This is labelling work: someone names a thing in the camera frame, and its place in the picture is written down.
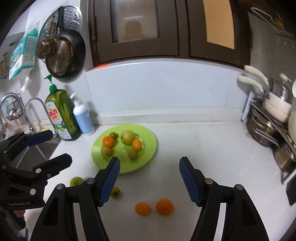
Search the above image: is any green apple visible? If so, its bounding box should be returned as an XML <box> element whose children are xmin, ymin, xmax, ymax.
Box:
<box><xmin>70</xmin><ymin>177</ymin><xmax>84</xmax><ymax>187</ymax></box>

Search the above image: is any brown longan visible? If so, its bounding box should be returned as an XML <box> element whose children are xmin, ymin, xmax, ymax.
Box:
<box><xmin>128</xmin><ymin>150</ymin><xmax>138</xmax><ymax>160</ymax></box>
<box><xmin>104</xmin><ymin>148</ymin><xmax>113</xmax><ymax>156</ymax></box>

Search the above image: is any large orange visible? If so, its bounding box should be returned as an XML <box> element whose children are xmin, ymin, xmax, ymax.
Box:
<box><xmin>102</xmin><ymin>136</ymin><xmax>116</xmax><ymax>148</ymax></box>

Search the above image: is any green tomato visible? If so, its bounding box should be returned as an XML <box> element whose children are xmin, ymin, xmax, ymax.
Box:
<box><xmin>109</xmin><ymin>132</ymin><xmax>118</xmax><ymax>140</ymax></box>
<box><xmin>110</xmin><ymin>187</ymin><xmax>121</xmax><ymax>199</ymax></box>

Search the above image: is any yellow-green pear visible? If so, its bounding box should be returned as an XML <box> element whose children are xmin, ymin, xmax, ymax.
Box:
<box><xmin>120</xmin><ymin>130</ymin><xmax>135</xmax><ymax>145</ymax></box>

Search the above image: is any small orange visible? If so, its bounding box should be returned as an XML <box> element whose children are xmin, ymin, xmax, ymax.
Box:
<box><xmin>134</xmin><ymin>202</ymin><xmax>152</xmax><ymax>217</ymax></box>
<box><xmin>132</xmin><ymin>138</ymin><xmax>142</xmax><ymax>151</ymax></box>

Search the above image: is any thin chrome faucet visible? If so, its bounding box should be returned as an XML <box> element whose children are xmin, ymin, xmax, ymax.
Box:
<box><xmin>23</xmin><ymin>97</ymin><xmax>59</xmax><ymax>140</ymax></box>

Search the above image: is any steel sink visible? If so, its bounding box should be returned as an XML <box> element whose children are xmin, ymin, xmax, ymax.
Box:
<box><xmin>10</xmin><ymin>140</ymin><xmax>60</xmax><ymax>171</ymax></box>

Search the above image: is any large chrome faucet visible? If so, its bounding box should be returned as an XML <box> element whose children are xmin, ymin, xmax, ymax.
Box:
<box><xmin>1</xmin><ymin>92</ymin><xmax>24</xmax><ymax>121</ymax></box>

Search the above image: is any green dish soap bottle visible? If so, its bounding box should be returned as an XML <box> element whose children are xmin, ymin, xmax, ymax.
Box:
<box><xmin>45</xmin><ymin>74</ymin><xmax>82</xmax><ymax>141</ymax></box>

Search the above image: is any white blue pump bottle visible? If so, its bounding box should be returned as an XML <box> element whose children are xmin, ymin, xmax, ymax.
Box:
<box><xmin>70</xmin><ymin>93</ymin><xmax>94</xmax><ymax>136</ymax></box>

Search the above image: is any black knife block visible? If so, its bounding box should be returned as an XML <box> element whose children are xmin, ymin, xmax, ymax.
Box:
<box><xmin>286</xmin><ymin>176</ymin><xmax>296</xmax><ymax>206</ymax></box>

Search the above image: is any green plate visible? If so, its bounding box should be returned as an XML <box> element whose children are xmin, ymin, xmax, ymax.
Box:
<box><xmin>91</xmin><ymin>123</ymin><xmax>158</xmax><ymax>174</ymax></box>

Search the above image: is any brass colander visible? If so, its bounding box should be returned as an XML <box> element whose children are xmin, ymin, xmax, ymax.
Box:
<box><xmin>45</xmin><ymin>39</ymin><xmax>73</xmax><ymax>77</ymax></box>

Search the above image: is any paper towel pack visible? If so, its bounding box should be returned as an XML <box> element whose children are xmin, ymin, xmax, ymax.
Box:
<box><xmin>9</xmin><ymin>28</ymin><xmax>38</xmax><ymax>92</ymax></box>

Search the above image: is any small brass pot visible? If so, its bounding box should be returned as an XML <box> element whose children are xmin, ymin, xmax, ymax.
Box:
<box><xmin>36</xmin><ymin>21</ymin><xmax>57</xmax><ymax>60</ymax></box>

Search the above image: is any steel pot lower shelf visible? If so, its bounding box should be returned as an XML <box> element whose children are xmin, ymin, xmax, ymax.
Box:
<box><xmin>246</xmin><ymin>108</ymin><xmax>280</xmax><ymax>149</ymax></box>

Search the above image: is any black frying pan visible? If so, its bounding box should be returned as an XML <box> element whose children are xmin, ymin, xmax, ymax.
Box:
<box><xmin>45</xmin><ymin>6</ymin><xmax>86</xmax><ymax>82</ymax></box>

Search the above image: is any white pot rack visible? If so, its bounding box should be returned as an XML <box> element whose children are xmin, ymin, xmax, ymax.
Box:
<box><xmin>241</xmin><ymin>92</ymin><xmax>295</xmax><ymax>185</ymax></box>

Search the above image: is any white ceramic jug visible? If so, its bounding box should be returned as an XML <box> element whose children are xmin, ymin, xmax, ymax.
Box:
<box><xmin>288</xmin><ymin>110</ymin><xmax>296</xmax><ymax>144</ymax></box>

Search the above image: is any round steel steamer plate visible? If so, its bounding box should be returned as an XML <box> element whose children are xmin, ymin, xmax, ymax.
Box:
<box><xmin>38</xmin><ymin>6</ymin><xmax>83</xmax><ymax>42</ymax></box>

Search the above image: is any wire sink caddy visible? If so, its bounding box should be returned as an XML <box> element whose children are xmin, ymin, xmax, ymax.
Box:
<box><xmin>6</xmin><ymin>97</ymin><xmax>23</xmax><ymax>121</ymax></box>

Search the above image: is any white handled saucepan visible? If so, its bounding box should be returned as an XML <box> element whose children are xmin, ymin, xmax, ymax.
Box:
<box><xmin>237</xmin><ymin>65</ymin><xmax>293</xmax><ymax>123</ymax></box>

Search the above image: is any dark wooden window frame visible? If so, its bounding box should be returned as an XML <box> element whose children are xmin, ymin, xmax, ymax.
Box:
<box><xmin>88</xmin><ymin>1</ymin><xmax>251</xmax><ymax>67</ymax></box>

